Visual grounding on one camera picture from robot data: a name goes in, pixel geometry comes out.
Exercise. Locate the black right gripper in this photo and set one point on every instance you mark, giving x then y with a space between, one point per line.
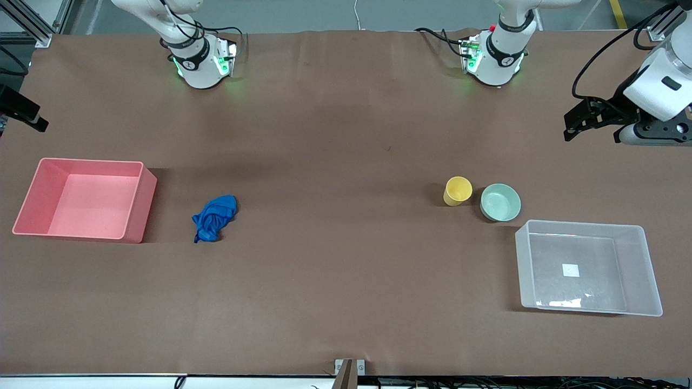
19 106

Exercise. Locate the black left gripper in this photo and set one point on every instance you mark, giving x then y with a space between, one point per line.
613 102

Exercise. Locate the mint green bowl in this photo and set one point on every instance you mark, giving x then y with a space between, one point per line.
500 202

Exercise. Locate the yellow plastic cup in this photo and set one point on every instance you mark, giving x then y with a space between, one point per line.
458 190

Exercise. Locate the blue cloth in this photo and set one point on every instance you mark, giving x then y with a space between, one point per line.
213 216

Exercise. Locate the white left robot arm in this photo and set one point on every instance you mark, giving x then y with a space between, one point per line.
500 59

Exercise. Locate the pink plastic box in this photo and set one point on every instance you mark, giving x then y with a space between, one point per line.
92 200

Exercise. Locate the clear plastic box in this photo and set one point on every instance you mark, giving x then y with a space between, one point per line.
638 270

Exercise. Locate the white square label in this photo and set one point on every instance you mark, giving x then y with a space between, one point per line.
571 270

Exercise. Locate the table cover sheet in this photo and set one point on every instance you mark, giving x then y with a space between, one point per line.
346 135

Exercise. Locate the aluminium frame profile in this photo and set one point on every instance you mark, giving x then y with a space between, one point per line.
32 29
662 24

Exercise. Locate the metal table edge bracket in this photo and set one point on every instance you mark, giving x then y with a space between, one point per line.
348 370

